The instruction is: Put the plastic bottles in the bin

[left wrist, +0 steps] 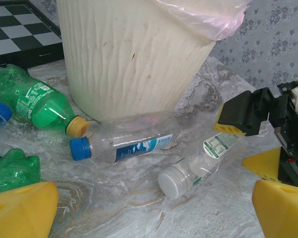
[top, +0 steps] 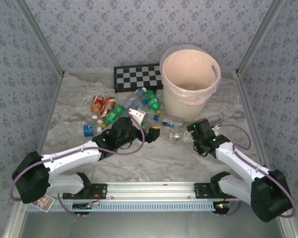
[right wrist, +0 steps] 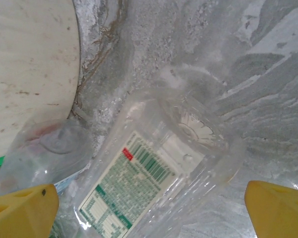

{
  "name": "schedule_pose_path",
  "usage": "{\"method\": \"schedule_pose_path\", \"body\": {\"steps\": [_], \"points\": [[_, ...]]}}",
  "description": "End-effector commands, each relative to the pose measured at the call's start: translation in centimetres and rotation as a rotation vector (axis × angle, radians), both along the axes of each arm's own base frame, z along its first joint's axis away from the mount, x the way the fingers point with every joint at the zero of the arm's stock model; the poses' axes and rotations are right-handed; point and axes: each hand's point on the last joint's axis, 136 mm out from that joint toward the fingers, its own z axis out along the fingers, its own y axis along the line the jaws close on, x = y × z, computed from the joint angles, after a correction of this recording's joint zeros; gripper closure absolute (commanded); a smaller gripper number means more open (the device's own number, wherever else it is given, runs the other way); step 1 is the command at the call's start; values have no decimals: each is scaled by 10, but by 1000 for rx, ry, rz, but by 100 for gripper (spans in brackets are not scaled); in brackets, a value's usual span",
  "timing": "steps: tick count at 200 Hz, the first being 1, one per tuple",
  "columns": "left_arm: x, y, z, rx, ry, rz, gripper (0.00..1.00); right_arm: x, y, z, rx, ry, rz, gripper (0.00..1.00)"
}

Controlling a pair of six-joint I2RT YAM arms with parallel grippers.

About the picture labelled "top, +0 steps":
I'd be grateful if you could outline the green plastic bottle orange cap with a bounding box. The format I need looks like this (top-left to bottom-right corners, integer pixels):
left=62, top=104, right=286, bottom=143
left=144, top=90, right=163, bottom=116
left=101, top=104, right=127, bottom=129
left=140, top=116, right=152, bottom=132

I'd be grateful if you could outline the crushed bottle blue white label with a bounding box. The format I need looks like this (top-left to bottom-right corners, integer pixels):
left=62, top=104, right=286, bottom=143
left=162, top=115, right=186, bottom=129

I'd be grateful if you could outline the clear bottle blue label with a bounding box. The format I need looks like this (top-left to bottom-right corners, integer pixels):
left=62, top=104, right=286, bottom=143
left=83, top=123, right=103, bottom=138

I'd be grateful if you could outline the large clear bottle white cap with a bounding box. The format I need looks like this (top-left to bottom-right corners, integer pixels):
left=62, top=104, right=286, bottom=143
left=123, top=87, right=148, bottom=112

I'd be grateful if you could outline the beige plastic bin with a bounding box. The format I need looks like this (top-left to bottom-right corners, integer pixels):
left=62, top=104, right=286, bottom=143
left=162, top=48, right=222, bottom=122

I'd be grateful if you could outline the orange soda bottle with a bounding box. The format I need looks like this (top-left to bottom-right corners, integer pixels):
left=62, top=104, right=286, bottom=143
left=100, top=96, right=117, bottom=119

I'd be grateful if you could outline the black grey checkerboard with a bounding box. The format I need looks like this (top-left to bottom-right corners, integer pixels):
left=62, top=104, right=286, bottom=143
left=113, top=63, right=164, bottom=94

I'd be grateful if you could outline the right circuit board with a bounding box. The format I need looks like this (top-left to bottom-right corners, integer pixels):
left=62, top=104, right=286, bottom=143
left=215, top=201, right=233, bottom=210

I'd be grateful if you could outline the circuit board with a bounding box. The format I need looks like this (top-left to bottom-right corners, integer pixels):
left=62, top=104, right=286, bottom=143
left=215, top=201, right=233, bottom=210
left=72, top=202, right=100, bottom=211

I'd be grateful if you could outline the left circuit board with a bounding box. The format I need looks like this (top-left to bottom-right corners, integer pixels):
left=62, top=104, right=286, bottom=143
left=72, top=202, right=100, bottom=211

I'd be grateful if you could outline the colourful picture card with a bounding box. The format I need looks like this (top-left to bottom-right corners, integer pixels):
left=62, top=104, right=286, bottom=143
left=31, top=194, right=56, bottom=213

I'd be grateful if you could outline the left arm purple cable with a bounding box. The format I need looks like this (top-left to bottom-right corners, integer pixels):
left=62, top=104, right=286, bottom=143
left=9, top=114, right=147, bottom=202

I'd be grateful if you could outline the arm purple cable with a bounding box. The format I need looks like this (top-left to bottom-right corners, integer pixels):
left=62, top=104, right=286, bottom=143
left=9, top=114, right=147, bottom=202
left=217, top=123, right=297, bottom=219

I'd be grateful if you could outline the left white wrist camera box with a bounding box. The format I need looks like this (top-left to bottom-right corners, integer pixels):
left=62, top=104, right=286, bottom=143
left=128, top=108, right=148, bottom=124

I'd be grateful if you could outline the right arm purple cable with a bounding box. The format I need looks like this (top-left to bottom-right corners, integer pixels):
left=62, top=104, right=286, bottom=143
left=217, top=123, right=297, bottom=219

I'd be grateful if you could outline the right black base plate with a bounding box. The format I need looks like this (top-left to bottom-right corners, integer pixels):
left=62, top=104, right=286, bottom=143
left=194, top=182, right=240, bottom=200

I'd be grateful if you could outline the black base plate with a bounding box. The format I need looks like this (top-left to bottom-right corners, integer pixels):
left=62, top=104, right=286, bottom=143
left=62, top=183, right=108, bottom=200
left=194, top=182, right=240, bottom=200

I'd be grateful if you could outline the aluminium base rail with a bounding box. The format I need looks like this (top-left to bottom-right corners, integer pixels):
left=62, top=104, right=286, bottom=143
left=49, top=181, right=254, bottom=201

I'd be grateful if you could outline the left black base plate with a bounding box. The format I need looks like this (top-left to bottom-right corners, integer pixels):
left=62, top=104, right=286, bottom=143
left=62, top=183, right=108, bottom=200

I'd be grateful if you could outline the slotted grey cable duct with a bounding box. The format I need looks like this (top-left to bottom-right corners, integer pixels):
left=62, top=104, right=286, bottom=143
left=27, top=201, right=218, bottom=212

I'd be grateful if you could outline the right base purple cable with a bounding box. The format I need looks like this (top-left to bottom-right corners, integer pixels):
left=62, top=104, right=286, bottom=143
left=223, top=195, right=243, bottom=217

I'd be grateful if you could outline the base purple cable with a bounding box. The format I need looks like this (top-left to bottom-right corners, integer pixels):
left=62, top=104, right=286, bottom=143
left=223, top=195, right=243, bottom=217
left=57, top=193, right=95, bottom=217

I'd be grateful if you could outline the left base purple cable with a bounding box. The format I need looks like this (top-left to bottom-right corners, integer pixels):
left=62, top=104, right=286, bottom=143
left=57, top=193, right=95, bottom=217

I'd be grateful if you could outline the aluminium frame post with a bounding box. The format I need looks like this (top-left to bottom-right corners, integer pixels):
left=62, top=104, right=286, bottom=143
left=13, top=0, right=66, bottom=76
left=235, top=0, right=288, bottom=76

